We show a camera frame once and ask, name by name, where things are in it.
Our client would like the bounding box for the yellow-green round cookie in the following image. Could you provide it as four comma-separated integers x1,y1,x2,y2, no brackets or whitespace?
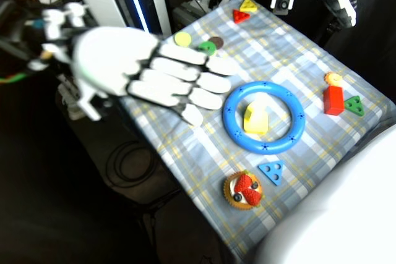
173,32,192,48

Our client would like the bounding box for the blue triangle block with holes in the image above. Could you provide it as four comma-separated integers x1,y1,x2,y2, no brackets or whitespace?
258,161,285,187

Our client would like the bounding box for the brown sandwich cookie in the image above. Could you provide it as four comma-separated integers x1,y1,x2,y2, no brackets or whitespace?
207,36,224,50

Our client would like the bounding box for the red triangle block with holes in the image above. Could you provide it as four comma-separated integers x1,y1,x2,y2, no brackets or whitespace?
232,9,251,24

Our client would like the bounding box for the blue plaid cloth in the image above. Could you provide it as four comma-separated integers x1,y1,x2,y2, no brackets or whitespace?
119,0,389,262

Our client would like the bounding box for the yellow triangle block with holes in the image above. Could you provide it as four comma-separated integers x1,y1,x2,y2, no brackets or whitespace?
239,0,259,13

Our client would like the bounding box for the blue ring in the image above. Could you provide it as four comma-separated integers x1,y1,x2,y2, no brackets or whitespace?
222,80,306,156

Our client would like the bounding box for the strawberry toy tart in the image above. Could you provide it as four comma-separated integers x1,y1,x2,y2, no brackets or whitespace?
223,170,264,211

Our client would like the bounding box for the green cylinder with hole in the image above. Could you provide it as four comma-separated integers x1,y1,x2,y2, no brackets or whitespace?
197,41,217,57

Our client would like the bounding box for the orange round block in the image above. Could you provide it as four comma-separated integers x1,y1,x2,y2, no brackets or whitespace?
324,71,343,87

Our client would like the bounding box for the red rectangular block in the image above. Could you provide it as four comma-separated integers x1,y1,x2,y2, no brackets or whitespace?
324,86,345,116

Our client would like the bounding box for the large white rounded cover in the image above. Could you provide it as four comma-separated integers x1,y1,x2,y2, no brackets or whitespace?
255,121,396,264

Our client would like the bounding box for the green triangle block with holes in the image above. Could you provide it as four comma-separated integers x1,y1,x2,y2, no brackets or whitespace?
343,95,365,113

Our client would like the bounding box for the black cable coil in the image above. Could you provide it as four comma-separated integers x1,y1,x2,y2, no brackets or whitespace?
105,140,159,189

